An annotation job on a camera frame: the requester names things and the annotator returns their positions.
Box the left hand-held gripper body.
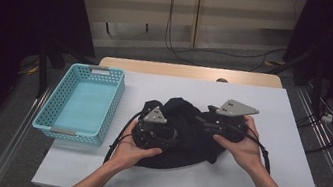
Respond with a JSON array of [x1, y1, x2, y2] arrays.
[[129, 102, 183, 155]]

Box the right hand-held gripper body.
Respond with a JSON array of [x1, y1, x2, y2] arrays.
[[211, 97, 261, 146]]

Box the dark knit vest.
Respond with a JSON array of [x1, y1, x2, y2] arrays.
[[127, 90, 252, 183]]

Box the light blue plastic basket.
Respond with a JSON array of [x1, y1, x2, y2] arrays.
[[29, 56, 129, 151]]

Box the person's right hand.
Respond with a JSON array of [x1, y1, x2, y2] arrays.
[[207, 111, 272, 177]]

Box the person's left hand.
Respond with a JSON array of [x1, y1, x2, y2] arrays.
[[107, 122, 167, 178]]

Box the yellow black floor tape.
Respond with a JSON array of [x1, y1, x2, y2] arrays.
[[264, 57, 287, 69], [19, 62, 41, 78]]

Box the black stand legs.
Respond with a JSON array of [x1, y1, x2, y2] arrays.
[[263, 43, 331, 109], [32, 37, 102, 106]]

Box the beige wooden cabinet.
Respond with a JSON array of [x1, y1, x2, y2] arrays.
[[62, 0, 307, 79]]

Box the white power plug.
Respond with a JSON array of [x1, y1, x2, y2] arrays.
[[320, 112, 333, 125]]

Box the left hand-held gripper cable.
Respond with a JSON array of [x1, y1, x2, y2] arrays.
[[102, 106, 145, 170]]

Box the hand-held gripper cable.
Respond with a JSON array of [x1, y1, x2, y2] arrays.
[[234, 125, 284, 187], [102, 106, 145, 170]]

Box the right hand-held gripper cable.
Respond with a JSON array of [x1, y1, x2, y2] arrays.
[[234, 125, 284, 187]]

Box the black wall cable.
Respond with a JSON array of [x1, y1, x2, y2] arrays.
[[161, 0, 275, 77], [160, 0, 293, 72]]

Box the black floor cable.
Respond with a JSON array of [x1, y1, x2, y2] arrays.
[[291, 91, 333, 158]]

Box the small black bracket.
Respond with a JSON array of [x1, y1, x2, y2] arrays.
[[103, 21, 113, 35]]

